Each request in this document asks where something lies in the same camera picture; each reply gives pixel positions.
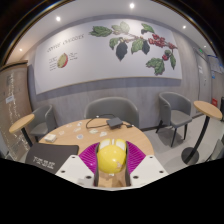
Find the dark grey mouse pad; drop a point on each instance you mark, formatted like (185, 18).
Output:
(50, 155)

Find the grey upholstered chair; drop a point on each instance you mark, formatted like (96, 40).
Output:
(175, 110)
(45, 118)
(111, 106)

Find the yellow computer mouse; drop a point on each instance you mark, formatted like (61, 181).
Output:
(111, 158)

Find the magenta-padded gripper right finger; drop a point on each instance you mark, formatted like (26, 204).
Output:
(150, 168)

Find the brown printed wall panel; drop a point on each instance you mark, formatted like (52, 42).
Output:
(13, 100)

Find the white coffee plant wall mural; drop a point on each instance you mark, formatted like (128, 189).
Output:
(96, 60)

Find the small white box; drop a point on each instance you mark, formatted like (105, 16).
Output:
(50, 138)

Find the round wooden side table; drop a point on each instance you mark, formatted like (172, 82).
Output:
(208, 109)
(21, 122)

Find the grey door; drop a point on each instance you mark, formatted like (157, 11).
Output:
(202, 86)

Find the black power adapter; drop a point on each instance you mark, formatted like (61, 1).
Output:
(114, 122)

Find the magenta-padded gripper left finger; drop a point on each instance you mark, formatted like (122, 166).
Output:
(71, 168)

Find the small paper sticker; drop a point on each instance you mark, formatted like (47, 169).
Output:
(79, 124)
(93, 131)
(103, 134)
(80, 136)
(77, 129)
(69, 125)
(61, 132)

